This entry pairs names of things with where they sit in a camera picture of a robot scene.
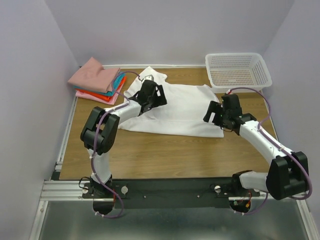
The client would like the white t shirt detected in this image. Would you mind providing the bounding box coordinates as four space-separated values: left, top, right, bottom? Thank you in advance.
118 66 224 138

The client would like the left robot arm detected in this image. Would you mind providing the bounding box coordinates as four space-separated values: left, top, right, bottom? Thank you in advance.
80 80 167 198

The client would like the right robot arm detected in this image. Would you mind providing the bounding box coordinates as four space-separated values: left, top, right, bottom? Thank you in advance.
203 93 313 200

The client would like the teal folded shirt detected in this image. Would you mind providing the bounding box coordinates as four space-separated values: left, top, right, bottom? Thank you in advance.
73 71 126 97

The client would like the white plastic basket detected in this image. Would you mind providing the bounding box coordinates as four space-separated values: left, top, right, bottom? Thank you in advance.
205 52 273 94

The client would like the orange folded shirt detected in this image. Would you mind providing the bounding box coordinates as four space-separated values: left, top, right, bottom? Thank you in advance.
77 74 127 102

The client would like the dusty pink folded shirt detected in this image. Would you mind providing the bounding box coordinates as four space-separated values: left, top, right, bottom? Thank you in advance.
67 57 120 93

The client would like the light pink folded shirt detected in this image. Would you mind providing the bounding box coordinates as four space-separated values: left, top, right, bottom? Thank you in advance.
74 87 119 105

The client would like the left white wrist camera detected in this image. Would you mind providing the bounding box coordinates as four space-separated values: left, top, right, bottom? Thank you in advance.
141 74 155 82

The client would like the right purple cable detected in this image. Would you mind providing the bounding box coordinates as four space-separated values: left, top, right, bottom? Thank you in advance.
226 87 313 216

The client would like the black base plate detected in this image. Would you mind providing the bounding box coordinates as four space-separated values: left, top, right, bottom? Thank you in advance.
78 177 260 215

